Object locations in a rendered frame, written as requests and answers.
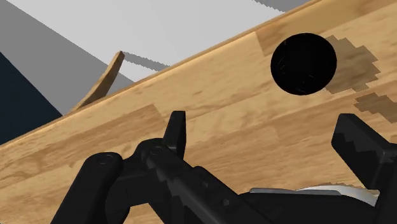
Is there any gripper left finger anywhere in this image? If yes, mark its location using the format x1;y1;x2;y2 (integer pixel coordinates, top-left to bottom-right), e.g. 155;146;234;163
50;110;268;224

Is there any curved wooden chair back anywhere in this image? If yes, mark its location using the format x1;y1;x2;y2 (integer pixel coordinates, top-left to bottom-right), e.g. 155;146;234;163
69;50;126;115

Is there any black round object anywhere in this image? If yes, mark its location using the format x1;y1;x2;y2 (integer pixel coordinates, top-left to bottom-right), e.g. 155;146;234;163
270;32;338;96

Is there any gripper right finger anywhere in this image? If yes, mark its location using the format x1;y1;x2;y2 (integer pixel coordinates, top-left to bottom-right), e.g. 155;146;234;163
330;113;397;224

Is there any wooden table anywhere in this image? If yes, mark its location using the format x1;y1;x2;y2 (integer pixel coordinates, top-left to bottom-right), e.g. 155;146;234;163
0;0;397;224

